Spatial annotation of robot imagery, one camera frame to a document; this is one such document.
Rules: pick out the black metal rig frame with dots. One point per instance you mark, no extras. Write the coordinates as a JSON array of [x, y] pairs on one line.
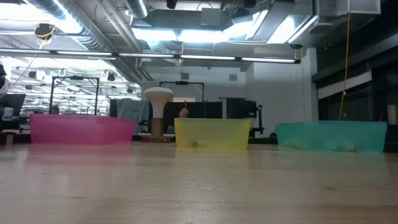
[[76, 77], [182, 82]]

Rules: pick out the yellow translucent plastic bin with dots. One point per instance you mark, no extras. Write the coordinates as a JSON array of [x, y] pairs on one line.
[[214, 132]]

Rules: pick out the long ceiling light strip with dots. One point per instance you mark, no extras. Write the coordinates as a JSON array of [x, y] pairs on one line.
[[146, 55]]

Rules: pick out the black aluminium table frame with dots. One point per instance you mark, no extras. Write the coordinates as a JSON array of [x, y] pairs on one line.
[[138, 138]]

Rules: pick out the red translucent plastic bin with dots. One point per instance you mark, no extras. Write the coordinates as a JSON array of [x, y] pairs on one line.
[[77, 130]]

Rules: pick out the black ceiling dome camera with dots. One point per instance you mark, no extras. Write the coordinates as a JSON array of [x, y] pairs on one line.
[[44, 31]]

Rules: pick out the white mushroom table lamp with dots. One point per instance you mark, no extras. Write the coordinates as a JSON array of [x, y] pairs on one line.
[[158, 96]]

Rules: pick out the black partition panel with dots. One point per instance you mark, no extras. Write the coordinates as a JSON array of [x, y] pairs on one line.
[[202, 110]]

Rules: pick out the black equipment stand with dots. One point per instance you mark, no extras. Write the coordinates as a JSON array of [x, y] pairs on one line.
[[239, 109]]

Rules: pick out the person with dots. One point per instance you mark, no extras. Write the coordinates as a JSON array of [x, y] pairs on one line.
[[183, 112], [55, 109]]

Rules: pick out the silver ventilation duct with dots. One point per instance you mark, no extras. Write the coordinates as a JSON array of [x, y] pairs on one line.
[[138, 7]]

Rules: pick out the black monitor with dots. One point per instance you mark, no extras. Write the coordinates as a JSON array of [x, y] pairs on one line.
[[12, 104]]

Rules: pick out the gray fabric cover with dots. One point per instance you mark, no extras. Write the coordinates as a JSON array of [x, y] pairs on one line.
[[132, 115]]

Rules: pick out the teal translucent plastic bin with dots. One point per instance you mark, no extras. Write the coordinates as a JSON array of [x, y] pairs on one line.
[[367, 133]]

